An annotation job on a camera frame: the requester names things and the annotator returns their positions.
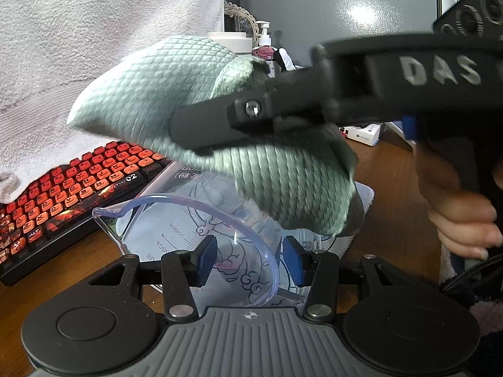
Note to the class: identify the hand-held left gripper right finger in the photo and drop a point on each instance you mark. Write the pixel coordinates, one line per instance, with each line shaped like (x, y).
(292, 261)

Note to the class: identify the clear plastic measuring cup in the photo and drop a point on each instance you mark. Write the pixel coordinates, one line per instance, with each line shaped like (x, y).
(165, 224)

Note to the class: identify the white terry towel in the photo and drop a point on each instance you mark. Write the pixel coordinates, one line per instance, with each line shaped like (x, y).
(98, 27)

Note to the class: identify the small white box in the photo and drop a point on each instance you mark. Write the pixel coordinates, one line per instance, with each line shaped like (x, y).
(365, 133)

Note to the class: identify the person's right hand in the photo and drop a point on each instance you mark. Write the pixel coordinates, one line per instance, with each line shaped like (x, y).
(463, 220)

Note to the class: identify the green waffle cleaning cloth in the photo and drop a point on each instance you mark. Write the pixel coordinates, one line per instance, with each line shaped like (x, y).
(157, 74)

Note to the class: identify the pump bottle with pink label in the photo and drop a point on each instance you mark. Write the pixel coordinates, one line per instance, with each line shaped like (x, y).
(264, 43)

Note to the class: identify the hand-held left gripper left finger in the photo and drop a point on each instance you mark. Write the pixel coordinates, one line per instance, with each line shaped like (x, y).
(208, 261)

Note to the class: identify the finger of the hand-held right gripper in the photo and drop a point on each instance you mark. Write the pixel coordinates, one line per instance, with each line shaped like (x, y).
(212, 125)

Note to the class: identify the ornate table mirror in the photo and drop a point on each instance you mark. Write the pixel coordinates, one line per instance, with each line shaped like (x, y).
(235, 17)

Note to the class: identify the black keyboard with red keys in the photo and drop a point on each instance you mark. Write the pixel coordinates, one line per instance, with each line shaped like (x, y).
(59, 204)

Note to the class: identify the white cylindrical container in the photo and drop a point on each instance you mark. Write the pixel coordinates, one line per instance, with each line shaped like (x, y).
(232, 41)

